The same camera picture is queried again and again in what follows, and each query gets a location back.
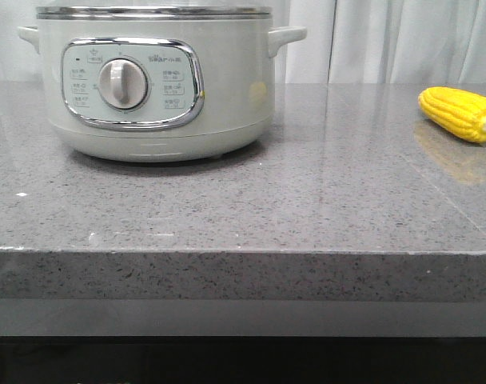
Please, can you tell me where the pale green electric pot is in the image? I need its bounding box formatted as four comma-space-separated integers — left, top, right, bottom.
18, 18, 307, 162

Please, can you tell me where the yellow corn cob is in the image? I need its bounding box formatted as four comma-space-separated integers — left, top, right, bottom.
418, 86, 486, 143

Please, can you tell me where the glass pot lid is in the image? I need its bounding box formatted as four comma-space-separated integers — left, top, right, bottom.
35, 1, 273, 21

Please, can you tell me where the white curtain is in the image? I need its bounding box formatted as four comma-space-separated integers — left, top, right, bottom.
0, 1, 486, 85

